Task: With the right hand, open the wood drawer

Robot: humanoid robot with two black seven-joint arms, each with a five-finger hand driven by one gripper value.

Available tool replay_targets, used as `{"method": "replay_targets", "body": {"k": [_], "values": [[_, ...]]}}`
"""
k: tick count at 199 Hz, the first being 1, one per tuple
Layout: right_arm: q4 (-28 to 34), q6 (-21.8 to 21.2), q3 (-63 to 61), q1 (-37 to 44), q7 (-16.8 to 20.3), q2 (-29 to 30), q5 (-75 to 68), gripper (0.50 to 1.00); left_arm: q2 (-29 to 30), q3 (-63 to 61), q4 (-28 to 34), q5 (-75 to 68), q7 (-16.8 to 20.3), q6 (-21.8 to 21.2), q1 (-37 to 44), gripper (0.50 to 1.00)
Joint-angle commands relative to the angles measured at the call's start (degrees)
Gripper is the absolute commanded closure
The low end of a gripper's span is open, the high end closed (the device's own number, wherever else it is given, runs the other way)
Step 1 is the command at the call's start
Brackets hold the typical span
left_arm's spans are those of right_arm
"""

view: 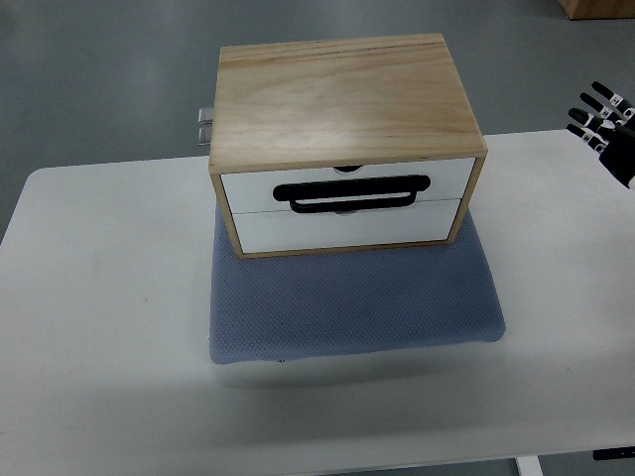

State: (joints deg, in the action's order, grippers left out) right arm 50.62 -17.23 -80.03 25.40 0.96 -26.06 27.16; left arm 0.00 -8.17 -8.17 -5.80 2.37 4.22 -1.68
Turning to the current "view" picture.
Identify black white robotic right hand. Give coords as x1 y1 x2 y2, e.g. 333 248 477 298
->
567 81 634 190

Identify white drawer black handle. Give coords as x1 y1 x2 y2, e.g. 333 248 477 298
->
221 158 474 213

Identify white lower drawer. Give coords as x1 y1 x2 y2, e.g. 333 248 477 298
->
234 199 459 253

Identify wooden drawer cabinet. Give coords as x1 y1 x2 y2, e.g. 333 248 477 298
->
209 34 487 258

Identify cardboard box corner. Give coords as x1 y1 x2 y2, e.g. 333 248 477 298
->
559 0 635 20

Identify black table control panel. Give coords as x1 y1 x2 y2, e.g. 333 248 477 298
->
592 446 635 461

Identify white table leg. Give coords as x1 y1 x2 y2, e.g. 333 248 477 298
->
515 456 544 476

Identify blue textured cushion mat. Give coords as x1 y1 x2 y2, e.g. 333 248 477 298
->
209 218 506 365

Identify metal table clamp brackets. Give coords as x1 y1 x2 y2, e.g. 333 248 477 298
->
197 106 214 146

